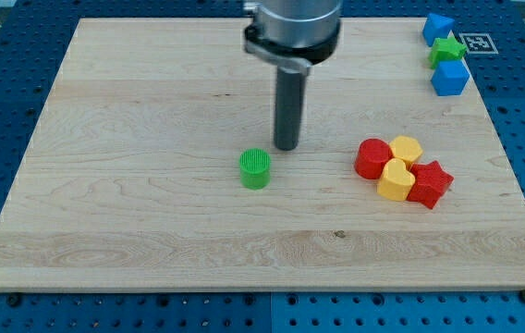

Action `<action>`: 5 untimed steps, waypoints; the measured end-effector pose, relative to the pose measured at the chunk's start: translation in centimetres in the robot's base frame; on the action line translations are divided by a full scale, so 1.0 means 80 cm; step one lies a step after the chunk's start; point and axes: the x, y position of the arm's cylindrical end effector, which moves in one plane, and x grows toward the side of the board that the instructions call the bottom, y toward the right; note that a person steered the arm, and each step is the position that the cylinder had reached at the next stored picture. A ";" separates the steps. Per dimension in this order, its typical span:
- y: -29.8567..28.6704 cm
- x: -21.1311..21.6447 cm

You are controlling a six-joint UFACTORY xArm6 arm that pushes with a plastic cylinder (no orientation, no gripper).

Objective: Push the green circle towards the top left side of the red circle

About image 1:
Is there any blue triangle block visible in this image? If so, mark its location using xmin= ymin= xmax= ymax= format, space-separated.
xmin=422 ymin=13 xmax=456 ymax=47

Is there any green star block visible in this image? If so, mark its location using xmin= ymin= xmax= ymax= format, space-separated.
xmin=428 ymin=37 xmax=467 ymax=69

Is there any green cylinder block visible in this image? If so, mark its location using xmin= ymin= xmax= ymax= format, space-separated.
xmin=238 ymin=148 xmax=271 ymax=190

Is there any red cylinder block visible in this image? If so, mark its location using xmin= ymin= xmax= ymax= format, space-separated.
xmin=354 ymin=138 xmax=393 ymax=179

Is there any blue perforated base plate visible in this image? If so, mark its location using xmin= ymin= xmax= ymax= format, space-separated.
xmin=0 ymin=1 xmax=525 ymax=332

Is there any wooden board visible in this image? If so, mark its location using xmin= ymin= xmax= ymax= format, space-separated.
xmin=0 ymin=18 xmax=525 ymax=293

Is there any yellow hexagon block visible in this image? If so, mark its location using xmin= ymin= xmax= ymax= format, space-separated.
xmin=388 ymin=135 xmax=423 ymax=170

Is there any blue pentagon block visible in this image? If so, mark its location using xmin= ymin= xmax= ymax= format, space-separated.
xmin=431 ymin=60 xmax=470 ymax=96

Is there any red star block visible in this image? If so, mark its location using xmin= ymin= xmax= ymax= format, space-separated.
xmin=407 ymin=161 xmax=454 ymax=209

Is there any white fiducial marker tag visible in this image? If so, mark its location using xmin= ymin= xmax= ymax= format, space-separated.
xmin=458 ymin=32 xmax=498 ymax=55

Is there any yellow heart block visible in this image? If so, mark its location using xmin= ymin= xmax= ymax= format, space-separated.
xmin=376 ymin=158 xmax=416 ymax=202

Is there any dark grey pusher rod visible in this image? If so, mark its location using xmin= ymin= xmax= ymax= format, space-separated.
xmin=274 ymin=67 xmax=307 ymax=151

